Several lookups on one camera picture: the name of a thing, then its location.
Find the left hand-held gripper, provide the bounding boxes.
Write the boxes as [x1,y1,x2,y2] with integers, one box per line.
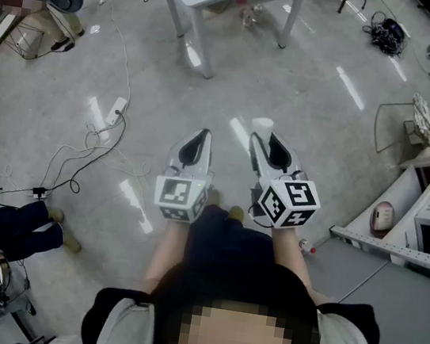
[150,122,222,226]

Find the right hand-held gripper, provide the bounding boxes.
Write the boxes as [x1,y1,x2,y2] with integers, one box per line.
[236,128,332,235]

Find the white towel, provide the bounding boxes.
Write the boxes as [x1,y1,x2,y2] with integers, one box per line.
[249,115,276,144]

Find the person's right forearm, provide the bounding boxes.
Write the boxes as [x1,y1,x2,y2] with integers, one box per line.
[261,224,323,303]

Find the person's left forearm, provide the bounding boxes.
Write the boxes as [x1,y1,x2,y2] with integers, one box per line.
[142,213,194,299]

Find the white shelving unit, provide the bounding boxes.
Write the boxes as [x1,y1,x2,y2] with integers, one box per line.
[324,73,430,283]

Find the person's left beige shoe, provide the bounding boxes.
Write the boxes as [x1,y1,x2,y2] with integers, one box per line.
[205,188,222,209]

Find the person's beige shoe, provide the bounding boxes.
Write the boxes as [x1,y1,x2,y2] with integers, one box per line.
[205,188,222,209]
[227,204,246,223]

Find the person's right beige shoe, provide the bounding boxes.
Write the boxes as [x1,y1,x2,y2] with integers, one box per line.
[227,204,246,223]

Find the large white power strip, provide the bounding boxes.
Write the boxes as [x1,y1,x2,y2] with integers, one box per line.
[105,94,128,128]

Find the person's dark trousers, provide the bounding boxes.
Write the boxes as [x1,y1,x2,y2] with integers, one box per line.
[181,201,285,289]

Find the clear bottle with red cap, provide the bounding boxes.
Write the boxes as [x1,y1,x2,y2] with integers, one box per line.
[298,238,319,256]

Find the pink round appliance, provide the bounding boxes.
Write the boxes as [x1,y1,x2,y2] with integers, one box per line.
[368,198,397,235]

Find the black power cable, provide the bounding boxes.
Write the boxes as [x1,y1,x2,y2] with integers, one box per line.
[0,94,130,213]

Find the white cable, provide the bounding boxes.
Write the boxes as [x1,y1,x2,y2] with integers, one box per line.
[41,0,178,208]

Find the wire chair with patterned cushion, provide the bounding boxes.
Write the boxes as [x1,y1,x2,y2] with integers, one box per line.
[369,87,430,162]

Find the pile of black cables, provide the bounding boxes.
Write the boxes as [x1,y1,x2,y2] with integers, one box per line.
[359,9,413,59]

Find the black wire stool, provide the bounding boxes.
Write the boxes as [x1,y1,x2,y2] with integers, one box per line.
[5,14,47,63]

